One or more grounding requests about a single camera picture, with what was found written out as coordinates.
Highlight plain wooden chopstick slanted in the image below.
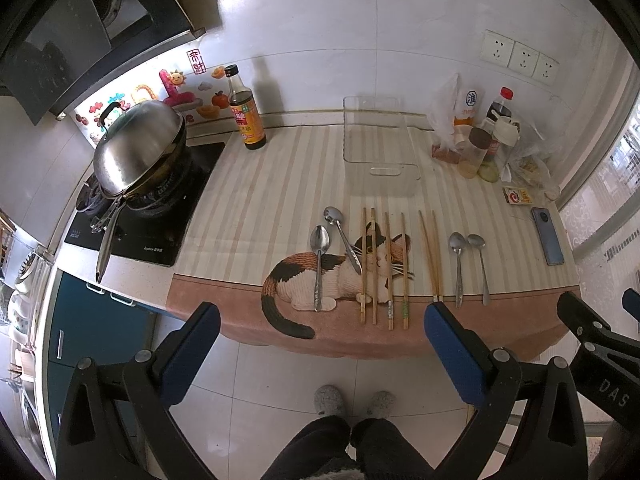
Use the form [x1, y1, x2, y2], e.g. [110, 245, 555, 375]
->
[419, 211, 439, 301]

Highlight wooden chopstick green band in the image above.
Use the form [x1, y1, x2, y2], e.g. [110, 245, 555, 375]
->
[384, 211, 395, 330]
[400, 212, 410, 330]

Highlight teal cabinet door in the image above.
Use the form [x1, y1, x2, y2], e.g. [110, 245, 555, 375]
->
[46, 273, 156, 438]

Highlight blue smartphone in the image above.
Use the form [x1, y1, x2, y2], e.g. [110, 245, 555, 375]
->
[530, 207, 565, 266]

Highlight orange red small card box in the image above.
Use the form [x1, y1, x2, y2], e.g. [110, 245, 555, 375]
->
[502, 186, 534, 206]

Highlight steel spoon far right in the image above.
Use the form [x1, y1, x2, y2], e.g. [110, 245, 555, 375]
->
[466, 233, 490, 306]

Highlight crumpled plastic bag snacks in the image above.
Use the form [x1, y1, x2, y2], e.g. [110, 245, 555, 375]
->
[499, 116, 560, 202]

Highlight grey slipper right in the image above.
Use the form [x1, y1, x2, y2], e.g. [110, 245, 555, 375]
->
[364, 390, 396, 419]

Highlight grey slipper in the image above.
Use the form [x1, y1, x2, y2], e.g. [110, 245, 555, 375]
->
[314, 385, 346, 417]
[364, 390, 396, 419]

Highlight soy sauce bottle red cap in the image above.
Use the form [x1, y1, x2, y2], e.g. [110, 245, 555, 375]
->
[477, 87, 514, 183]

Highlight black induction cooktop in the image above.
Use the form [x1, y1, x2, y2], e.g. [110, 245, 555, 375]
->
[65, 142, 224, 266]

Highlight person legs black trousers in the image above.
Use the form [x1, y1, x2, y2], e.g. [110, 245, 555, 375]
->
[262, 415, 434, 479]

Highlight grey slipper left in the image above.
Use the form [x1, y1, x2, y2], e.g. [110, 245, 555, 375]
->
[314, 385, 346, 417]

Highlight spice jar brown lid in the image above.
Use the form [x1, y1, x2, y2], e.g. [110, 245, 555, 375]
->
[458, 127, 491, 179]

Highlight cat pattern striped table mat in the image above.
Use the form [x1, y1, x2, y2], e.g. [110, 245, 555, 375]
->
[165, 126, 578, 360]

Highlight white blue-labelled bottle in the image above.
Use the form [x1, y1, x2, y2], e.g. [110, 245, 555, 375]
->
[454, 86, 484, 127]

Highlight clear plastic bag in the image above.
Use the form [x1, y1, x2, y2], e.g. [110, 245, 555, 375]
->
[426, 73, 472, 165]

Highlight steel wok with lid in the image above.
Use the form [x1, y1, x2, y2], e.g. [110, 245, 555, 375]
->
[92, 100, 186, 282]

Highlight steel spoon far left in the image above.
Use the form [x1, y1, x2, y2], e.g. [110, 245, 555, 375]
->
[309, 224, 331, 312]

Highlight clear plastic organizer bin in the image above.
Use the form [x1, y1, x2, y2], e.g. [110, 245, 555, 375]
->
[343, 96, 420, 197]

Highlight dark vinegar bottle orange label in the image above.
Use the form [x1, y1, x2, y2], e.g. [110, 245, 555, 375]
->
[224, 64, 267, 150]

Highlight black range hood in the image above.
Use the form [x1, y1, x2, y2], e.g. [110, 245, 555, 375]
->
[1, 0, 204, 125]

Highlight white wall socket strip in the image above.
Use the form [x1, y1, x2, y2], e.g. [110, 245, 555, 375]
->
[480, 30, 560, 86]

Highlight steel spoon patterned handle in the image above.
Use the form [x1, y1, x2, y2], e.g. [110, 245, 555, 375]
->
[323, 206, 362, 275]

